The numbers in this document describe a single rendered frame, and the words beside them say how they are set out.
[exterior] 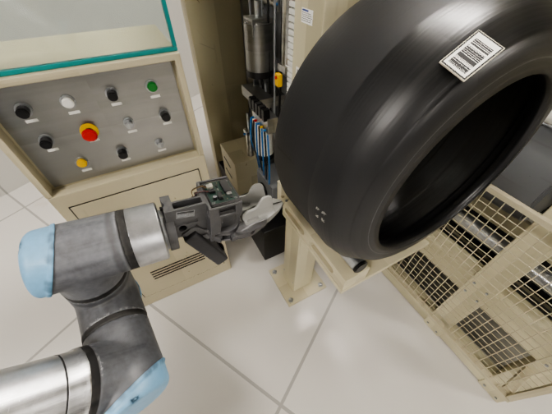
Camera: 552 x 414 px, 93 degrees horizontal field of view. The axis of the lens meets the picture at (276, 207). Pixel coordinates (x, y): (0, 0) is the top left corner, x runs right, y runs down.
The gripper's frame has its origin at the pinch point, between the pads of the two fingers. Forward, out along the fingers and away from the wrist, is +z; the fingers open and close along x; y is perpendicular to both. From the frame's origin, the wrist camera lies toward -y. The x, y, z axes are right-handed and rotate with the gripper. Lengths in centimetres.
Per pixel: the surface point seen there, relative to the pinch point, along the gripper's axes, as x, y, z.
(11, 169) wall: 223, -115, -116
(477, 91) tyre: -12.1, 24.8, 21.1
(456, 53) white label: -9.1, 28.6, 17.1
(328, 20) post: 27.5, 26.0, 25.1
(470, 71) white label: -11.7, 27.4, 17.2
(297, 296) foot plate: 24, -110, 42
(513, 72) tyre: -12.3, 27.0, 27.1
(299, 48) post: 36.7, 18.2, 24.4
